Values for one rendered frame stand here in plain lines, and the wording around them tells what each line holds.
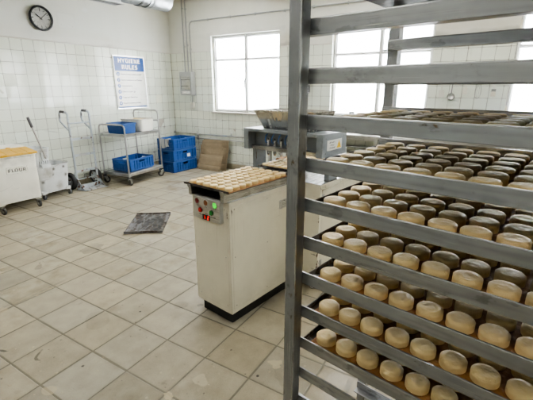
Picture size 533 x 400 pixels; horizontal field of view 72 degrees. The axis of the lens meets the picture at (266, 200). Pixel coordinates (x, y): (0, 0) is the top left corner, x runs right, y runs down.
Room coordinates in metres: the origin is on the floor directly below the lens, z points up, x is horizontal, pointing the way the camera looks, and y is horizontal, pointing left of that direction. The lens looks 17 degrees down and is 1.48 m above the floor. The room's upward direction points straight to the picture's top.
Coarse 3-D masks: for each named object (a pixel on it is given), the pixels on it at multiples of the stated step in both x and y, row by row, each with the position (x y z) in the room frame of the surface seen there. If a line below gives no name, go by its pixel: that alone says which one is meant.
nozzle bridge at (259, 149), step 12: (252, 132) 2.90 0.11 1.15; (264, 132) 2.76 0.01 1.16; (276, 132) 2.69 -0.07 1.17; (324, 132) 2.60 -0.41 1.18; (336, 132) 2.60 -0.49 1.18; (252, 144) 2.89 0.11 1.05; (264, 144) 2.87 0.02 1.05; (276, 144) 2.79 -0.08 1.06; (312, 144) 2.59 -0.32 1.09; (324, 144) 2.46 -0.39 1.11; (336, 144) 2.58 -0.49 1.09; (264, 156) 3.03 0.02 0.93; (324, 156) 2.46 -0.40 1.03; (324, 180) 2.54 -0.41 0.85
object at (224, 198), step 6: (276, 180) 2.38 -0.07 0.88; (282, 180) 2.44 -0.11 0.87; (258, 186) 2.24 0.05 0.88; (264, 186) 2.29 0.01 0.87; (270, 186) 2.34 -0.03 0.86; (276, 186) 2.38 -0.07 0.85; (222, 192) 2.01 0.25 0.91; (240, 192) 2.12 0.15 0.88; (246, 192) 2.16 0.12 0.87; (252, 192) 2.20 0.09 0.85; (258, 192) 2.24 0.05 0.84; (222, 198) 2.02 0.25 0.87; (228, 198) 2.05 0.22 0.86; (234, 198) 2.08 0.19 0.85
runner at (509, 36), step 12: (432, 36) 1.03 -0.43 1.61; (444, 36) 1.01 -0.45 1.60; (456, 36) 0.99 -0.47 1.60; (468, 36) 0.97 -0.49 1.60; (480, 36) 0.96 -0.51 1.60; (492, 36) 0.94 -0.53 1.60; (504, 36) 0.92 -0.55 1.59; (516, 36) 0.91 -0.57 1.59; (528, 36) 0.89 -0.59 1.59; (396, 48) 1.06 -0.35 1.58; (408, 48) 1.04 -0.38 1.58; (420, 48) 1.03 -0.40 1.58
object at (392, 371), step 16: (320, 336) 0.78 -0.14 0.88; (336, 336) 0.81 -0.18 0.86; (336, 352) 0.75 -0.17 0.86; (352, 352) 0.73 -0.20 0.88; (368, 352) 0.72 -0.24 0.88; (368, 368) 0.69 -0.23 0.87; (384, 368) 0.67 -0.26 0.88; (400, 368) 0.67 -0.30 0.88; (400, 384) 0.65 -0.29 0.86; (416, 384) 0.63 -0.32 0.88; (432, 384) 0.65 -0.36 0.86
